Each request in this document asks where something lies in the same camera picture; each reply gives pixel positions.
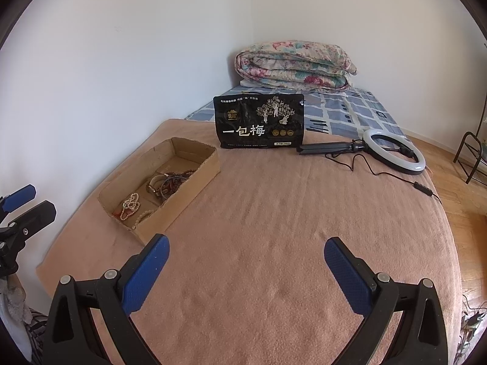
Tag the pink blanket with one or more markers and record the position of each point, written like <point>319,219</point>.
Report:
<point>285,205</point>

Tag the black snack bag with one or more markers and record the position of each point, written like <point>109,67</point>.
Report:
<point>258,121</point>

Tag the folded floral quilt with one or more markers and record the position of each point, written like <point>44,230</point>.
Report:
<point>296,64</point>

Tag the patterned cloth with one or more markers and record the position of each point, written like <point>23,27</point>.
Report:
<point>15,311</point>

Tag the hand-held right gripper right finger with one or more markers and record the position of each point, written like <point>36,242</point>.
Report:
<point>348,272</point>

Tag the blue bangle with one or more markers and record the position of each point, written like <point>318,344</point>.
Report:
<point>164,193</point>

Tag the black folded tripod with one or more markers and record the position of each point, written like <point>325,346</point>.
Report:
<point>327,147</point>

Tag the blue checkered bed sheet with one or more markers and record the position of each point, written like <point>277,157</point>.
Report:
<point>342,110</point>

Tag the cardboard box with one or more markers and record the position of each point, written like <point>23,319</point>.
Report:
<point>190,186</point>

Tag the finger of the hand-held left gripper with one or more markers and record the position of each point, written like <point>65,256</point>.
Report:
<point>38,215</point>
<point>21,197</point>

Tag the black metal rack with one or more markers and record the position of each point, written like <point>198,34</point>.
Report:
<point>470,148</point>

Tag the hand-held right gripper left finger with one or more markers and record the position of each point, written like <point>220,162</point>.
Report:
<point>146,270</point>

